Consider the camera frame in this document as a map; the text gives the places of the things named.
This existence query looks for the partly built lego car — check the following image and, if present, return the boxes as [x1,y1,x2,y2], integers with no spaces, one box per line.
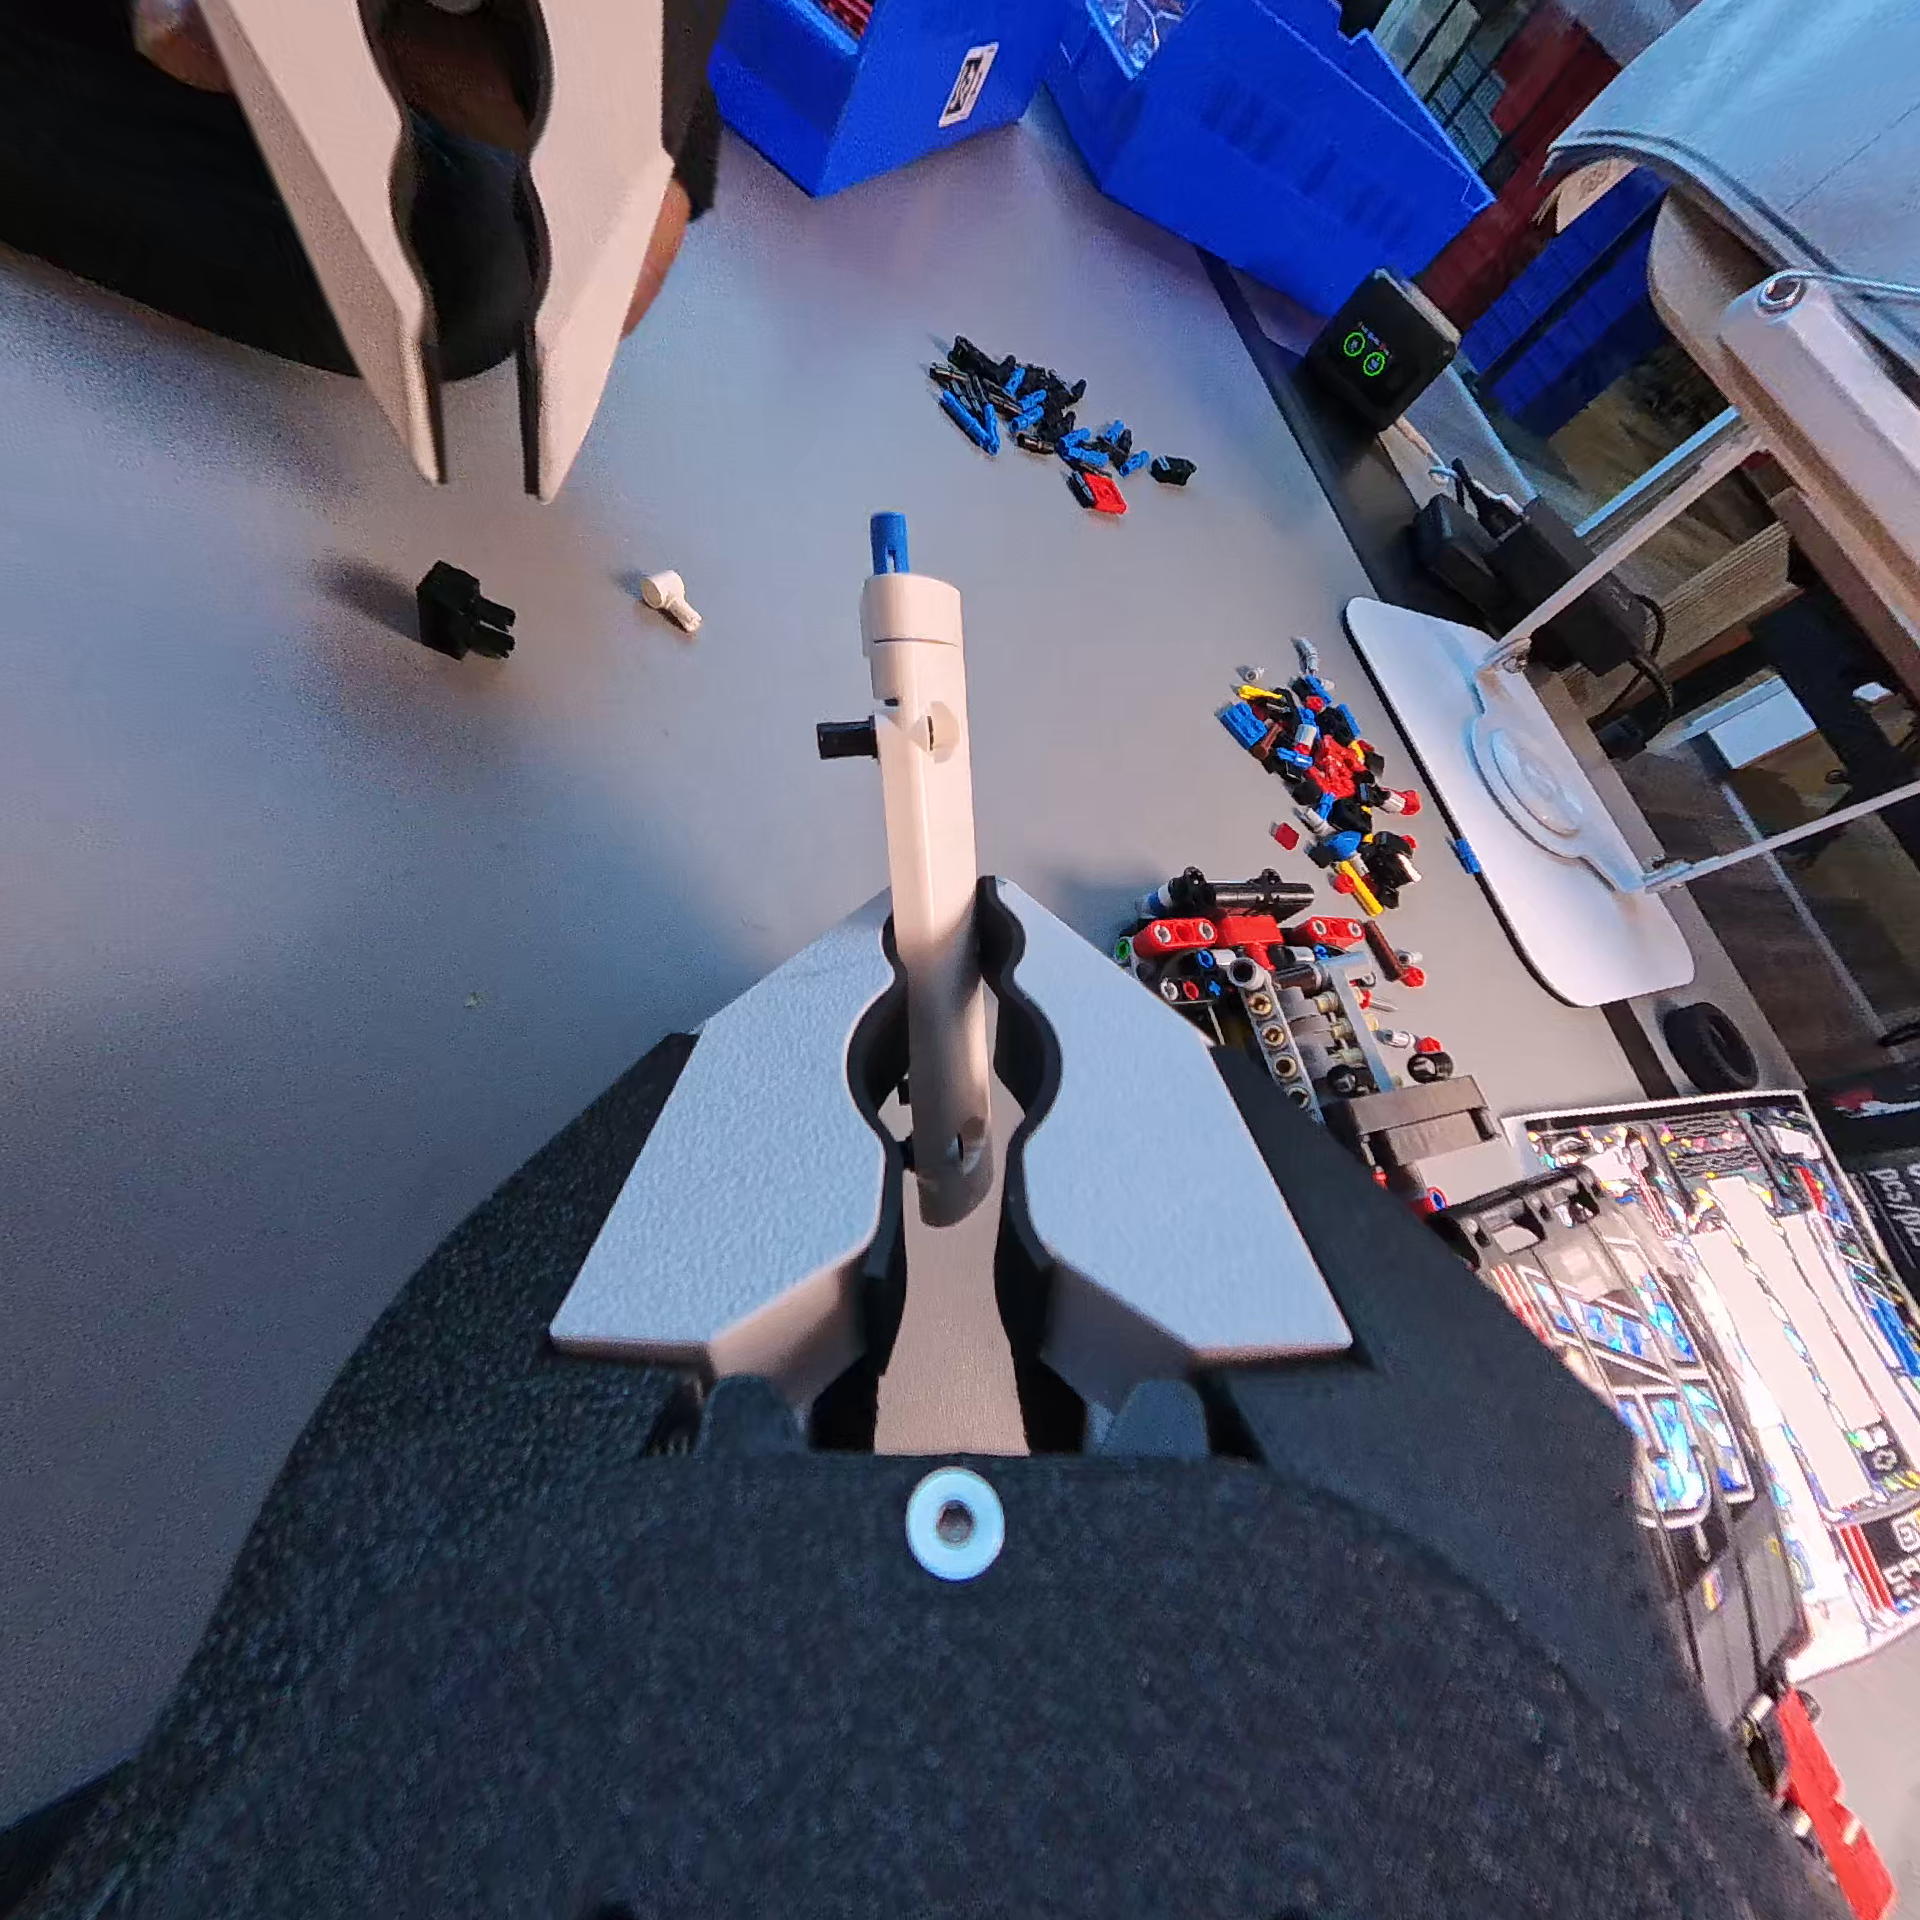
[1112,864,1894,1920]

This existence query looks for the black device with green display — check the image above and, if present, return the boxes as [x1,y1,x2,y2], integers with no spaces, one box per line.
[1299,265,1462,439]

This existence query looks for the lego instruction booklet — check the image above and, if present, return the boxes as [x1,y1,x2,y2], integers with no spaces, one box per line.
[1544,0,1920,379]

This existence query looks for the black power adapter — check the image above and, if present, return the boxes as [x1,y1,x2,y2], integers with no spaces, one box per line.
[1413,473,1670,682]

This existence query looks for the small black lego piece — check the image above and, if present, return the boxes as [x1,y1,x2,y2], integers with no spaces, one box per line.
[414,558,520,663]

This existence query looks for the pile of mixed lego pieces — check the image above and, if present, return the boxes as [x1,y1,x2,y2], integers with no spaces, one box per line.
[1215,635,1423,919]

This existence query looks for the lego set box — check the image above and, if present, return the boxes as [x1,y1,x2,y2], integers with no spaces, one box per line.
[1808,1032,1920,1251]

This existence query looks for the lego sticker sheet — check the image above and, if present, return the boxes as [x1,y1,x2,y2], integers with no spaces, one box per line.
[1506,1089,1920,1686]

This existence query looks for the wooden stand board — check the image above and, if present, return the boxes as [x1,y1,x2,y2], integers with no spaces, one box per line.
[1646,187,1920,696]

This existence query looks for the black padded wrist rest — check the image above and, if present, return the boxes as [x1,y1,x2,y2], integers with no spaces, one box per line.
[0,0,543,382]

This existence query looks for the blue and white lego panel assembly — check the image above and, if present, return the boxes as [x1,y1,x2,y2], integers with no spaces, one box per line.
[815,512,1000,1230]

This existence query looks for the blue plastic parts bin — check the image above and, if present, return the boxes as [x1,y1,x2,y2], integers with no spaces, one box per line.
[1039,0,1498,320]
[704,0,1086,201]

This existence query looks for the pile of blue black lego pins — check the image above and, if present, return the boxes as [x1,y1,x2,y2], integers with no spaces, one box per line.
[928,334,1200,520]

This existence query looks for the person's left hand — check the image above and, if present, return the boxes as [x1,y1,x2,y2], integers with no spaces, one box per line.
[128,0,695,336]

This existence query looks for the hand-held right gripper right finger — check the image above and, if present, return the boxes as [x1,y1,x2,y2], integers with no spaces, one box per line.
[975,878,1355,1415]

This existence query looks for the black rubber lego tire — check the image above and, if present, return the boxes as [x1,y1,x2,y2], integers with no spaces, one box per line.
[1661,998,1759,1095]

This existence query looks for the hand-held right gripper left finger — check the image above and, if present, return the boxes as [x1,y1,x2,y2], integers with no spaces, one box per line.
[549,886,917,1414]

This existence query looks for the white book stand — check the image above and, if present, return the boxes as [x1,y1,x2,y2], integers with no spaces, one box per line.
[1341,270,1920,1010]

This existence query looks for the small clear plastic bag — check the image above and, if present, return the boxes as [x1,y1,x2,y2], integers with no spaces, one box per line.
[1086,0,1190,71]

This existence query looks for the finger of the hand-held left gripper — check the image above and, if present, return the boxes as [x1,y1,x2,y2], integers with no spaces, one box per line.
[513,0,680,505]
[192,0,450,487]

